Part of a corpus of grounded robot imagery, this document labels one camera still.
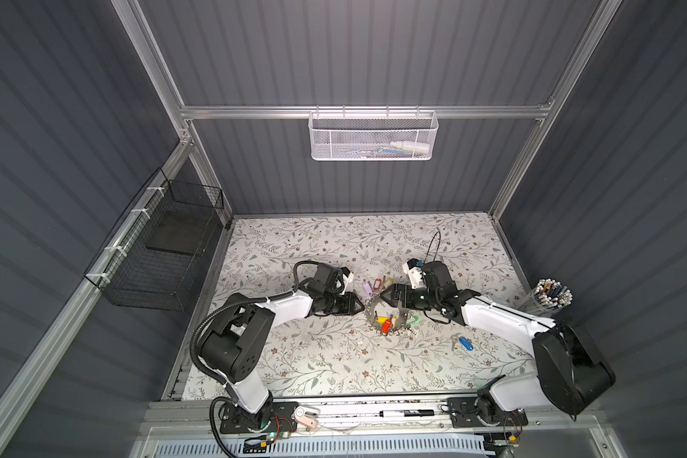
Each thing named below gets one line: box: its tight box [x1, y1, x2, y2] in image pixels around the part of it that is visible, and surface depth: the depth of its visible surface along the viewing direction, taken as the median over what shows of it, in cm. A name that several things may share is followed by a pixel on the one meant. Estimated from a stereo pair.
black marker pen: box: [378, 409, 435, 418], surface depth 75 cm
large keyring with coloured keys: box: [364, 293, 419, 336], surface depth 93 cm
